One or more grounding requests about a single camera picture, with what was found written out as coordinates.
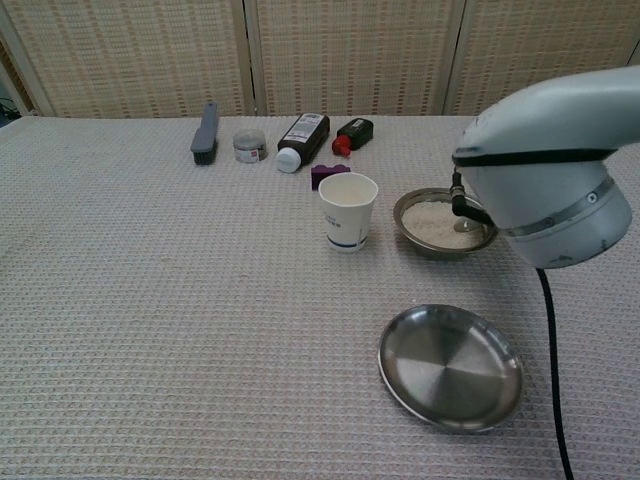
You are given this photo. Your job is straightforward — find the white paper cup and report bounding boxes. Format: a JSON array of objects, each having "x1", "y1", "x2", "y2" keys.
[{"x1": 318, "y1": 172, "x2": 380, "y2": 255}]

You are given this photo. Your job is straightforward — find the steel bowl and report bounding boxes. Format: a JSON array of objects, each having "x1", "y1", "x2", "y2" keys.
[{"x1": 392, "y1": 187, "x2": 501, "y2": 261}]

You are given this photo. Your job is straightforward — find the steel plate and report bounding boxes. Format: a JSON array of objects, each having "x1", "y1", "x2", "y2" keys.
[{"x1": 377, "y1": 303, "x2": 526, "y2": 435}]

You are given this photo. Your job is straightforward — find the bamboo folding screen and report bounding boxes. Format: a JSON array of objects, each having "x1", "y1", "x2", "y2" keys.
[{"x1": 0, "y1": 0, "x2": 640, "y2": 119}]

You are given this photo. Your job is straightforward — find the small black bottle red cap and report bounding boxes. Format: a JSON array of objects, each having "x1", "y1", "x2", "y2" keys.
[{"x1": 331, "y1": 117, "x2": 375, "y2": 158}]

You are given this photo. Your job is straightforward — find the purple toy block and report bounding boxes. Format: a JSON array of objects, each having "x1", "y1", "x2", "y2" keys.
[{"x1": 310, "y1": 162, "x2": 353, "y2": 192}]

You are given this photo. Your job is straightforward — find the grey cleaning brush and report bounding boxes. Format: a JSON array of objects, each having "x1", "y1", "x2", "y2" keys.
[{"x1": 189, "y1": 102, "x2": 221, "y2": 167}]

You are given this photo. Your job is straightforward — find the beige woven tablecloth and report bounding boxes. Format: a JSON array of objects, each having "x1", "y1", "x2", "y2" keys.
[{"x1": 0, "y1": 114, "x2": 640, "y2": 480}]

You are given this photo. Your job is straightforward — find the small clear plastic jar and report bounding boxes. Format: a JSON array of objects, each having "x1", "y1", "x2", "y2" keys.
[{"x1": 232, "y1": 128, "x2": 266, "y2": 164}]

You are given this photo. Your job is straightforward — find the large dark bottle white cap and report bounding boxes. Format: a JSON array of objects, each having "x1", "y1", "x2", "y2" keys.
[{"x1": 275, "y1": 112, "x2": 332, "y2": 175}]

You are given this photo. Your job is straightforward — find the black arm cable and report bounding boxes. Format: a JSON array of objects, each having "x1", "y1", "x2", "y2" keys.
[{"x1": 449, "y1": 169, "x2": 576, "y2": 480}]

